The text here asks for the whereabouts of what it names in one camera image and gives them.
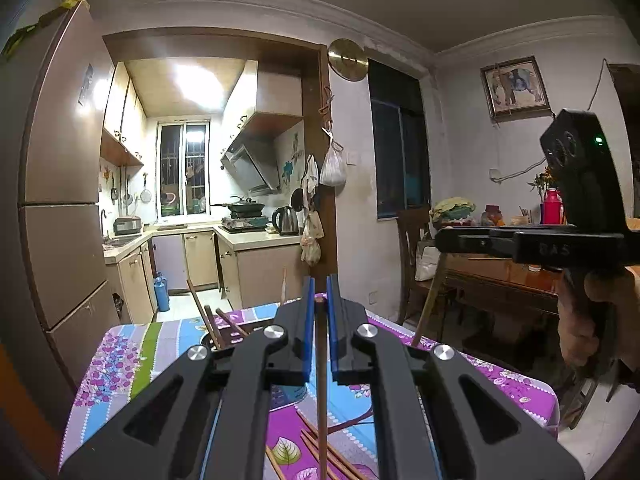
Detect red thermos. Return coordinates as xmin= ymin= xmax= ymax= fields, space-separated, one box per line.
xmin=542 ymin=188 xmax=564 ymax=225

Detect gas stove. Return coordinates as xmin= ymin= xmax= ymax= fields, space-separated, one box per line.
xmin=220 ymin=215 xmax=269 ymax=234

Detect round brass wall plate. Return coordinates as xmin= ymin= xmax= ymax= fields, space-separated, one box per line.
xmin=327 ymin=38 xmax=369 ymax=81

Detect steel range hood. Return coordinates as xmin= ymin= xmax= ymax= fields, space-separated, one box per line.
xmin=220 ymin=132 xmax=281 ymax=196

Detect kitchen ceiling light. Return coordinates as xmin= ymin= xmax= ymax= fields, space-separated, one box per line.
xmin=172 ymin=62 xmax=223 ymax=111

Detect beige hanging bag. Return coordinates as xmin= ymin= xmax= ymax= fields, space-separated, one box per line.
xmin=300 ymin=210 xmax=324 ymax=267

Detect beige wall cabinets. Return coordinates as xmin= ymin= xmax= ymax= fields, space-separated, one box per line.
xmin=220 ymin=60 xmax=306 ymax=141
xmin=100 ymin=62 xmax=149 ymax=167

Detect white hanging cloth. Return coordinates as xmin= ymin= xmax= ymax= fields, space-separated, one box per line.
xmin=301 ymin=155 xmax=321 ymax=196

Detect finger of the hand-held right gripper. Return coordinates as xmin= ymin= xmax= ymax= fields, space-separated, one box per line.
xmin=442 ymin=224 xmax=578 ymax=235
xmin=434 ymin=230 xmax=521 ymax=255

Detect flower bouquet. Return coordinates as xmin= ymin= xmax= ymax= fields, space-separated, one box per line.
xmin=527 ymin=166 xmax=556 ymax=194

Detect dark wooden chair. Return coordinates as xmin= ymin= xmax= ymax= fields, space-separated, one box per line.
xmin=397 ymin=207 xmax=453 ymax=341

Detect brown wooden door frame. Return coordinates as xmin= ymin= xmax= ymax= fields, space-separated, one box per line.
xmin=102 ymin=32 xmax=337 ymax=311

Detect dark window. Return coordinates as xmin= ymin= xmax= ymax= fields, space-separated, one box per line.
xmin=367 ymin=58 xmax=432 ymax=220

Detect barred kitchen window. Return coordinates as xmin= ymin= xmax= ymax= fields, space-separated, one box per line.
xmin=156 ymin=121 xmax=211 ymax=221

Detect refrigerator label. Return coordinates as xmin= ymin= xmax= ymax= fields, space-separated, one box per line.
xmin=77 ymin=63 xmax=95 ymax=106

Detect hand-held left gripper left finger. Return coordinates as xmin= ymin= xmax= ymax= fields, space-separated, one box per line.
xmin=59 ymin=275 xmax=317 ymax=480

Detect green folded bag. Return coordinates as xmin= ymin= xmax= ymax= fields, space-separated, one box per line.
xmin=0 ymin=22 xmax=39 ymax=56

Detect dark wooden side table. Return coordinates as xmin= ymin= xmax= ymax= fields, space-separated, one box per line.
xmin=439 ymin=252 xmax=596 ymax=431

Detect framed elephant picture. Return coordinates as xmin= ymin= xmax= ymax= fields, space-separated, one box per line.
xmin=480 ymin=56 xmax=551 ymax=121

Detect steel electric kettle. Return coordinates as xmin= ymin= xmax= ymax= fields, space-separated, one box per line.
xmin=271 ymin=206 xmax=300 ymax=237

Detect flower wall sticker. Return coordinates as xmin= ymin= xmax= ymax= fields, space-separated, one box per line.
xmin=280 ymin=132 xmax=304 ymax=194

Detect brown hanging cord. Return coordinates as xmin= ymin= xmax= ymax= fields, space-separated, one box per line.
xmin=320 ymin=85 xmax=335 ymax=134

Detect floral striped tablecloth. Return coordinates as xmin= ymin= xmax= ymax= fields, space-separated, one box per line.
xmin=59 ymin=305 xmax=560 ymax=480

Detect person's right hand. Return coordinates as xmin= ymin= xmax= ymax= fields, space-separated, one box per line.
xmin=557 ymin=264 xmax=640 ymax=369

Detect dark wooden chopstick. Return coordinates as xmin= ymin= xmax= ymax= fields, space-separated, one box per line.
xmin=215 ymin=307 xmax=250 ymax=338
xmin=204 ymin=304 xmax=225 ymax=350
xmin=315 ymin=296 xmax=330 ymax=480
xmin=186 ymin=277 xmax=221 ymax=352

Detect black wok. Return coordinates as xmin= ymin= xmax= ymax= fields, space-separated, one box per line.
xmin=210 ymin=197 xmax=266 ymax=216

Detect white wall cable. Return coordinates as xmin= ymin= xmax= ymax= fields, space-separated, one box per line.
xmin=489 ymin=57 xmax=609 ymax=184

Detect blue plastic bottle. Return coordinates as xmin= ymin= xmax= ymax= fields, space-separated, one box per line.
xmin=152 ymin=272 xmax=171 ymax=312

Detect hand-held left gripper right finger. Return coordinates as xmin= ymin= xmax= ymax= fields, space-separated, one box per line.
xmin=326 ymin=273 xmax=585 ymax=480

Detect fruit basket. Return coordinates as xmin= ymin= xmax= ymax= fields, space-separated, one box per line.
xmin=430 ymin=197 xmax=476 ymax=226

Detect white hanging plastic bag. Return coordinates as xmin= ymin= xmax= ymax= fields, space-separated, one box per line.
xmin=319 ymin=140 xmax=347 ymax=187

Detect beige base cabinets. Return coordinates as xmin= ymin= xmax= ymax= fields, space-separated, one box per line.
xmin=104 ymin=227 xmax=306 ymax=324

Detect brown refrigerator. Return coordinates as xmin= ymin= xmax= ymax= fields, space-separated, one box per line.
xmin=0 ymin=0 xmax=122 ymax=396

